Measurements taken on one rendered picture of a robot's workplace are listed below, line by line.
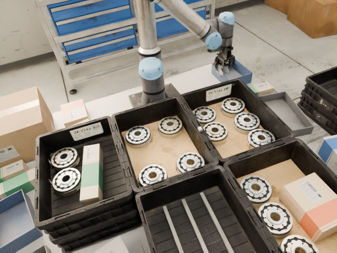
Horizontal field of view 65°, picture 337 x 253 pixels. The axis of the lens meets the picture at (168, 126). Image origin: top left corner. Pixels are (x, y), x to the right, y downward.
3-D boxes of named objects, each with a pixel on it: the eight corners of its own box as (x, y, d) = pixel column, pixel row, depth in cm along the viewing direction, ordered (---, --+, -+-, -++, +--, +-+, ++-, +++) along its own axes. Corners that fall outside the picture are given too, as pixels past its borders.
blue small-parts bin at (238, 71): (211, 73, 164) (211, 63, 159) (231, 66, 168) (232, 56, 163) (229, 90, 151) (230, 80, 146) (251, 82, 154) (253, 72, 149)
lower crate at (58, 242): (57, 170, 120) (46, 153, 112) (121, 150, 126) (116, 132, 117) (62, 257, 93) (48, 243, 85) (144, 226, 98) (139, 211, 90)
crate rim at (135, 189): (111, 118, 111) (110, 114, 110) (178, 99, 117) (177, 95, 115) (135, 198, 84) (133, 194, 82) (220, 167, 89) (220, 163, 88)
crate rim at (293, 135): (178, 99, 117) (177, 95, 115) (238, 81, 122) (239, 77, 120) (220, 167, 89) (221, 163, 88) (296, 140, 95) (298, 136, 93)
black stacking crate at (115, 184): (48, 155, 113) (36, 137, 105) (116, 134, 118) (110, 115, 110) (50, 244, 85) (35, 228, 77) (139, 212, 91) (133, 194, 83)
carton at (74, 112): (92, 126, 139) (87, 116, 134) (68, 134, 137) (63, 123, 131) (86, 108, 150) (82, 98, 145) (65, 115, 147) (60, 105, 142)
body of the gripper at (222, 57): (222, 70, 143) (223, 49, 134) (214, 62, 148) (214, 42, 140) (234, 66, 144) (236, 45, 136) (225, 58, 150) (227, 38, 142)
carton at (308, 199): (278, 198, 88) (283, 185, 83) (307, 184, 90) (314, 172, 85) (314, 243, 77) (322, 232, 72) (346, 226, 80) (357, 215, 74)
